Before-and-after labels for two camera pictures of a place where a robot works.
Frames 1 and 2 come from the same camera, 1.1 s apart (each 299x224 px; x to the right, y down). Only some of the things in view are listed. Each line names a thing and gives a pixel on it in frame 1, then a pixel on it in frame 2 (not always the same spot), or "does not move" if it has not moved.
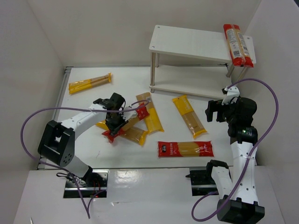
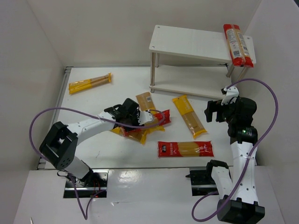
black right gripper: x=215 y=110 does not move
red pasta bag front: x=167 y=149 does not move
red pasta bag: x=142 y=114 → x=159 y=118
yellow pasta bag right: x=189 y=115 does not move
